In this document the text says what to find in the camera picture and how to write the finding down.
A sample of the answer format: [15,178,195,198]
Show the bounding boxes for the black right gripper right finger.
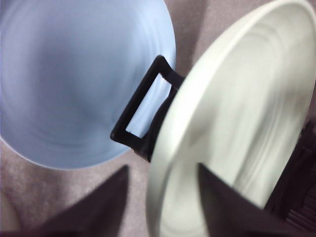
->
[198,163,291,237]

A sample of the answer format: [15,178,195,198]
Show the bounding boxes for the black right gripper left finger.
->
[0,165,129,237]

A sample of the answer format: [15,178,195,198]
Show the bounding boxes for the green plate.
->
[147,0,316,237]

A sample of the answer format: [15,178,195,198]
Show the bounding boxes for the blue plate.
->
[0,0,177,168]

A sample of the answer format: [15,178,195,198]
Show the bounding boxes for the black dish rack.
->
[110,55,316,237]

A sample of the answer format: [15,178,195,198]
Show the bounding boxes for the gray table mat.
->
[0,0,247,237]

